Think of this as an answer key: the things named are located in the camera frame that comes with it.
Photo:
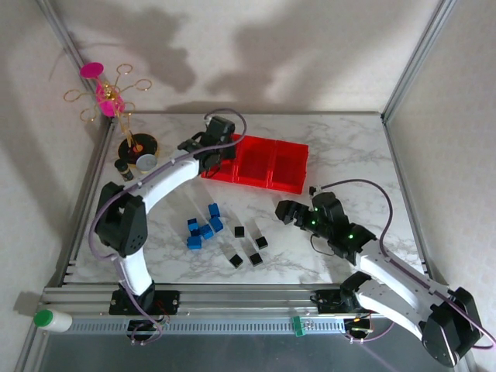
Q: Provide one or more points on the cream jar silver lid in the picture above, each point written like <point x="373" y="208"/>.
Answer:
<point x="146" y="163"/>

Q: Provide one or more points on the aluminium frame rail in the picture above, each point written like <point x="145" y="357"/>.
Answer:
<point x="252" y="299"/>

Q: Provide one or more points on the blue lego brick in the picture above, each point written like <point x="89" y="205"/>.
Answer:
<point x="194" y="243"/>
<point x="192" y="226"/>
<point x="214" y="209"/>
<point x="216" y="224"/>
<point x="206" y="231"/>

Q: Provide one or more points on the small dark bottle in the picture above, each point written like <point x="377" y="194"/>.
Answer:
<point x="125" y="171"/>

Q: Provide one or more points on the aluminium frame post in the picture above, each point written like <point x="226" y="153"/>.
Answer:
<point x="418" y="50"/>
<point x="66" y="42"/>

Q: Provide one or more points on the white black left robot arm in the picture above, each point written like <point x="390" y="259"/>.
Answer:
<point x="170" y="178"/>

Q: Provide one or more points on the green terminal block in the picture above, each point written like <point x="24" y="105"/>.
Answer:
<point x="299" y="326"/>

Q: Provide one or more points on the aluminium side rail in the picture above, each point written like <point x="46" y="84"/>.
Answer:
<point x="399" y="166"/>
<point x="83" y="209"/>

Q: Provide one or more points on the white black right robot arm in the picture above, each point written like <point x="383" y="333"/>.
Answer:
<point x="391" y="271"/>

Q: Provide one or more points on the white bottle green cap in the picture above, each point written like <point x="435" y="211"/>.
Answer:
<point x="58" y="321"/>

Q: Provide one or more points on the large pink disc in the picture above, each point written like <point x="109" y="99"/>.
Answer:
<point x="110" y="104"/>

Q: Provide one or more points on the small pink disc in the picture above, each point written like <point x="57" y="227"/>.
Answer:
<point x="92" y="70"/>

